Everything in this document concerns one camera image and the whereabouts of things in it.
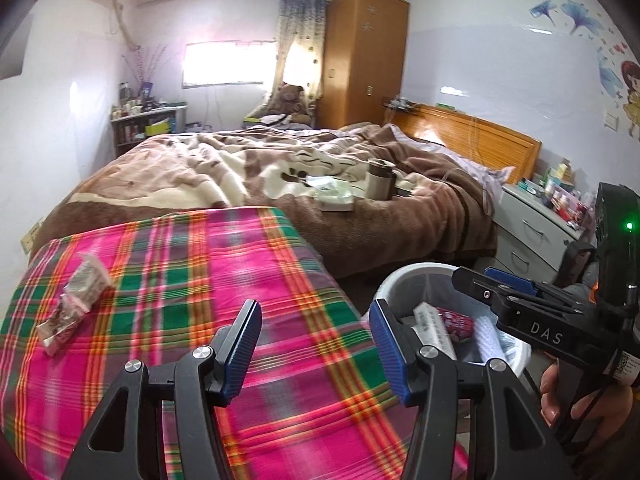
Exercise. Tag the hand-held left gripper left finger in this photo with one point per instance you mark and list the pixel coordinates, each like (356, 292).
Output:
(242, 345)

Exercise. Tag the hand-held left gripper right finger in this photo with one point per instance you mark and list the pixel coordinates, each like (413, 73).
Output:
(390, 350)

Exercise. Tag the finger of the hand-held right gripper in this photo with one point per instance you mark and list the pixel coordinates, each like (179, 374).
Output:
(510, 280)
(475, 285)

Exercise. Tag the red drink can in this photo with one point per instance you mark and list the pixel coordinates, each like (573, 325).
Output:
(457, 325)

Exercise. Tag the purple milk carton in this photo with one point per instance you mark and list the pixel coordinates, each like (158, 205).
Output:
(432, 327)

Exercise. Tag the white waste bin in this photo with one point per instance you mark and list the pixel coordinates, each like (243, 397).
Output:
(425, 280)

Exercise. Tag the lilac foam fruit net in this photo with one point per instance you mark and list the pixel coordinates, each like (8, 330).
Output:
(487, 337)

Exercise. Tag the person's right hand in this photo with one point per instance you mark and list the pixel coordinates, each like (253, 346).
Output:
(615, 410)

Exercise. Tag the white nightstand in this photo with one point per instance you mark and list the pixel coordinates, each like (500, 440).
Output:
(530, 230)

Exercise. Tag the pink plaid cloth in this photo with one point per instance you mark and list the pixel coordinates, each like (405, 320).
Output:
(165, 285)

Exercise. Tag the clutter of small boxes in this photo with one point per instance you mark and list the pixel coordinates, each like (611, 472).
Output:
(560, 195)

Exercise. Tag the lilac pillow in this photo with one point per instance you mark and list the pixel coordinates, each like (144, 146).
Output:
(475, 165)

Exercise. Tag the steel thermos mug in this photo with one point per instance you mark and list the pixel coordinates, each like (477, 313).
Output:
(380, 182)

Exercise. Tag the wooden bed headboard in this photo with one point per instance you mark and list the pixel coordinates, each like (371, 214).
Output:
(480, 140)

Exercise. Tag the tissue pack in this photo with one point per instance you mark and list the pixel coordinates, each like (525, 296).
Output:
(335, 197)

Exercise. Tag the brown patterned blanket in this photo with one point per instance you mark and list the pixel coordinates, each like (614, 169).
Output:
(200, 170)

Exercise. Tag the crumpled white wrapper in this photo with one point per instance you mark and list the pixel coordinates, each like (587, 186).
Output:
(60, 325)

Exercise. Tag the cluttered storage shelf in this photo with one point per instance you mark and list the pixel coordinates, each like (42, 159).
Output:
(145, 127)

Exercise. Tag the brown teddy bear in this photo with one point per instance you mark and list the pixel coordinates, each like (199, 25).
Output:
(290, 105)

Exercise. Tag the wooden wardrobe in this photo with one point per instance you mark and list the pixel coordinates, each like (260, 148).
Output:
(365, 55)

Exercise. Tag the window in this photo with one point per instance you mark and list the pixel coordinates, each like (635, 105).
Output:
(227, 62)

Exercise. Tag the vase with dry branches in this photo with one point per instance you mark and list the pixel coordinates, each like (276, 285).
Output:
(145, 70)

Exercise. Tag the patterned curtain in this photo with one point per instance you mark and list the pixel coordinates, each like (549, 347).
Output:
(300, 45)

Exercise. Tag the white wall switch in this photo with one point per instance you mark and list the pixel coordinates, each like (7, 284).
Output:
(612, 120)

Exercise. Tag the cartoon girl wall sticker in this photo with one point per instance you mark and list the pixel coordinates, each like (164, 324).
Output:
(627, 90)

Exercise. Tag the wall socket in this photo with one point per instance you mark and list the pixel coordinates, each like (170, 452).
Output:
(30, 237)

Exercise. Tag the blue flower wall stickers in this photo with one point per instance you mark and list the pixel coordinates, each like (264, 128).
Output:
(575, 15)

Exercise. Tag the wrapped wall pipe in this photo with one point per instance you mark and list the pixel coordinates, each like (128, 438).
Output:
(125, 20)

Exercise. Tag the white wall paper sheet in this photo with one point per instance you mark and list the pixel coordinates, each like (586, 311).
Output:
(12, 45)

